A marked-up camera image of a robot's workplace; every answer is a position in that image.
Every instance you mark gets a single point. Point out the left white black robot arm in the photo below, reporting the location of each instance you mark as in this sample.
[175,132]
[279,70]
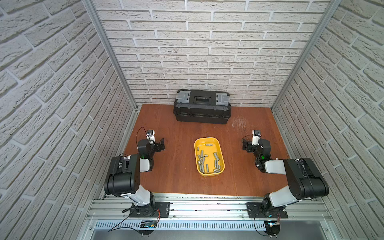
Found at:
[124,174]

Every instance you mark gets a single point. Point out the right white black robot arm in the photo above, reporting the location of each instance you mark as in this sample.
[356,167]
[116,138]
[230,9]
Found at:
[305,182]

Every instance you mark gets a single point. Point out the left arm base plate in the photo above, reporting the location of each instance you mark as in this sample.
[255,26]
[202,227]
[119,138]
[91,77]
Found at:
[158,210]

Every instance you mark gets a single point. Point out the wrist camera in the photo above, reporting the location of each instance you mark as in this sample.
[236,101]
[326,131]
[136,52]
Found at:
[256,135]
[151,135]

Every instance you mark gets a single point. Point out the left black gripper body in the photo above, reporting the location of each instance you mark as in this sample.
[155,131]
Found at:
[159,145]

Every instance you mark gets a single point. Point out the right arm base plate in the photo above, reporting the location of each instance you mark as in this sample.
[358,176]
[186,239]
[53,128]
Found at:
[259,210]

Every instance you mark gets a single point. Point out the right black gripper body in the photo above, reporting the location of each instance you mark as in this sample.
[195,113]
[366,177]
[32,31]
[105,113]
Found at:
[248,146]

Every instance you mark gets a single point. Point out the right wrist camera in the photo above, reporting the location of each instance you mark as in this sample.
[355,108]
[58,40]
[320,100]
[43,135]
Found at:
[256,135]

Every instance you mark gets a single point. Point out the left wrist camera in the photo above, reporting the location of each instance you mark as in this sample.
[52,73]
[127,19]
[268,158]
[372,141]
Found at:
[151,135]

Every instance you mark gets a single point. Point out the yellow plastic tray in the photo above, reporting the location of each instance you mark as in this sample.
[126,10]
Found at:
[213,162]

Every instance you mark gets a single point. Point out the black plastic toolbox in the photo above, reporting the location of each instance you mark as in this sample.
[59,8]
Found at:
[202,106]

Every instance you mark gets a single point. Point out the aluminium rail frame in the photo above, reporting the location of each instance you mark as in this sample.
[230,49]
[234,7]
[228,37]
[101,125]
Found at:
[212,217]

